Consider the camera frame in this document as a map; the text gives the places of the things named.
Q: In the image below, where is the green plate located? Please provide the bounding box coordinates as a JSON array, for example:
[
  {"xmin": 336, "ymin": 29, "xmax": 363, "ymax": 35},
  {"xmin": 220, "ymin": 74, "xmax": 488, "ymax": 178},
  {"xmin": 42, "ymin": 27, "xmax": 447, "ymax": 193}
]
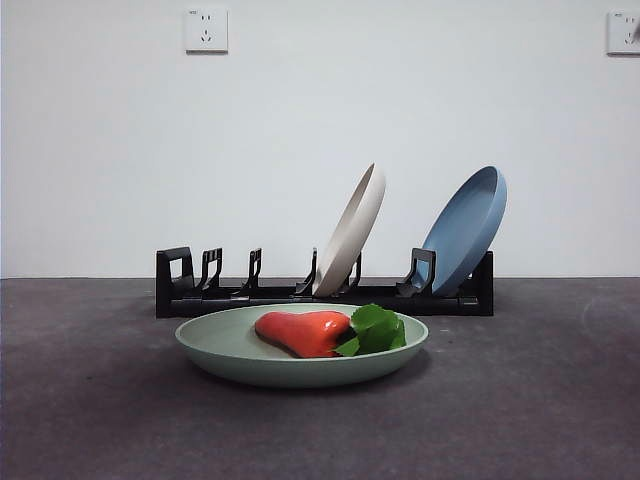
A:
[{"xmin": 174, "ymin": 303, "xmax": 430, "ymax": 390}]

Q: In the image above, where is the cream plate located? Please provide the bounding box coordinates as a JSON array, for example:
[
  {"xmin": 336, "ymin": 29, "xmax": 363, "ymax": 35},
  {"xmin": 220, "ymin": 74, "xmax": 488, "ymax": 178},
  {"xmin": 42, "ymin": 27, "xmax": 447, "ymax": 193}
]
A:
[{"xmin": 312, "ymin": 162, "xmax": 388, "ymax": 297}]

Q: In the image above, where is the blue plate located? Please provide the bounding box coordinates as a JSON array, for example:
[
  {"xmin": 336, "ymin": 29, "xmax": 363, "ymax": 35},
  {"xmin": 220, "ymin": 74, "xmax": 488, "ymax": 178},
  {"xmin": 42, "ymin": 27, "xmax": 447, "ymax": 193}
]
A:
[{"xmin": 422, "ymin": 165, "xmax": 510, "ymax": 296}]

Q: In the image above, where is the black plate rack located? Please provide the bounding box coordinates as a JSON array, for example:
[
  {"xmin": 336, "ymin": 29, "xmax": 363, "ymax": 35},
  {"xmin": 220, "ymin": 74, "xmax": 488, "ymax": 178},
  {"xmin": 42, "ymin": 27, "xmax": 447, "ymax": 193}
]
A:
[{"xmin": 155, "ymin": 245, "xmax": 495, "ymax": 319}]

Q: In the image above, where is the white wall socket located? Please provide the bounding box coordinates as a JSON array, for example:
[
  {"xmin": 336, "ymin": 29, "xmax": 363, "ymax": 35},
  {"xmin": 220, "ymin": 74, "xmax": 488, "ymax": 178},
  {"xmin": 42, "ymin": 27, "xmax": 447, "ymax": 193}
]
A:
[
  {"xmin": 185, "ymin": 8, "xmax": 230, "ymax": 55},
  {"xmin": 606, "ymin": 10, "xmax": 640, "ymax": 56}
]

